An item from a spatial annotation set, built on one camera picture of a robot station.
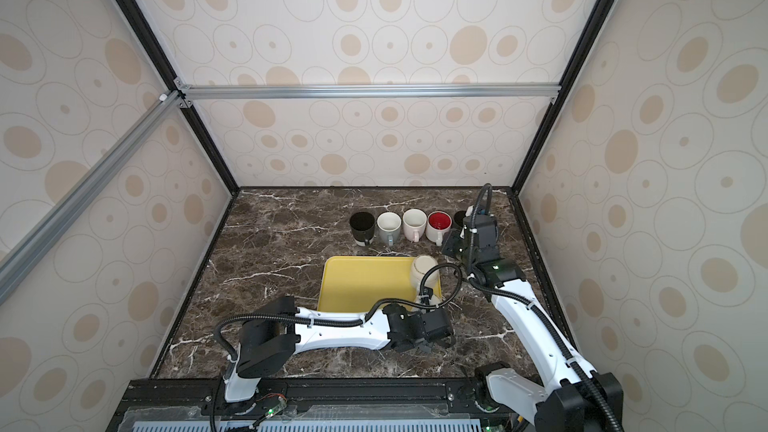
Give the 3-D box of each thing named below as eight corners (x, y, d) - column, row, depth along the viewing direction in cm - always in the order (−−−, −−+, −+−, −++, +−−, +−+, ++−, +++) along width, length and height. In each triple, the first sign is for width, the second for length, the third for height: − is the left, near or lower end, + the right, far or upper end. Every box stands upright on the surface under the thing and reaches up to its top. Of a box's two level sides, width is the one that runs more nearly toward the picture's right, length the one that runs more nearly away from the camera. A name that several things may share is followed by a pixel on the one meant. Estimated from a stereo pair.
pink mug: (403, 252, 104) (405, 234, 96) (403, 227, 111) (404, 208, 103) (425, 252, 104) (428, 234, 96) (423, 227, 111) (425, 208, 103)
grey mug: (371, 245, 105) (369, 228, 98) (383, 225, 111) (383, 208, 103) (392, 254, 103) (392, 237, 95) (403, 233, 109) (405, 216, 101)
